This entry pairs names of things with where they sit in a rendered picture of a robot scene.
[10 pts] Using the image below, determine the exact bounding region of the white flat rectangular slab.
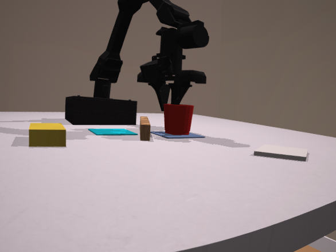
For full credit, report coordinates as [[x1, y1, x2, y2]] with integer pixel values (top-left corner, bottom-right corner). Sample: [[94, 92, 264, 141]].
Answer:
[[254, 144, 308, 161]]

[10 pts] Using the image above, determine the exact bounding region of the dark red cup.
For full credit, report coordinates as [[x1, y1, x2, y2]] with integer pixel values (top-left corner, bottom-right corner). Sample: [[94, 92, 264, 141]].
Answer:
[[163, 104, 194, 135]]

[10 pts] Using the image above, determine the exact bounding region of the yellow rectangular block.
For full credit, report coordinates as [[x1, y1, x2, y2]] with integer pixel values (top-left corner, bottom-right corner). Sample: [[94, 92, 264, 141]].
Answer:
[[29, 123, 66, 147]]

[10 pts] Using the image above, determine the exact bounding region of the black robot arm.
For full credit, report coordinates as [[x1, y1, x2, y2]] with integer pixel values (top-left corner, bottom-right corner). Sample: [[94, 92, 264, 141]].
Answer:
[[89, 0, 209, 99]]

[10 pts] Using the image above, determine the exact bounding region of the tan curved wooden bar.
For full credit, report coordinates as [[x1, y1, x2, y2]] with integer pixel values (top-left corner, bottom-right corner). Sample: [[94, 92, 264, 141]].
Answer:
[[140, 116, 151, 141]]

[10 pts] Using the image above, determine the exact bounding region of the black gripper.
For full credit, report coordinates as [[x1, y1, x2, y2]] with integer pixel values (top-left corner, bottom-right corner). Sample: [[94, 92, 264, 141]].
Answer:
[[137, 49, 206, 111]]

